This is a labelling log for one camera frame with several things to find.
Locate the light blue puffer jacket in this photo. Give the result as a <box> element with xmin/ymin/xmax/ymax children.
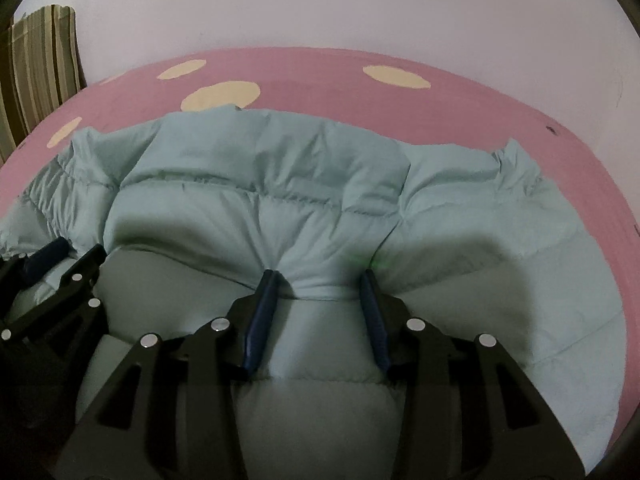
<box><xmin>1</xmin><ymin>105</ymin><xmax>625</xmax><ymax>479</ymax></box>

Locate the striped brown curtain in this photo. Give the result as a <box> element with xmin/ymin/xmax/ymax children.
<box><xmin>1</xmin><ymin>4</ymin><xmax>87</xmax><ymax>162</ymax></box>

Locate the pink dotted bed sheet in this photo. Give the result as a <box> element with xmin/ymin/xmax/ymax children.
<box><xmin>1</xmin><ymin>48</ymin><xmax>639</xmax><ymax>437</ymax></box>

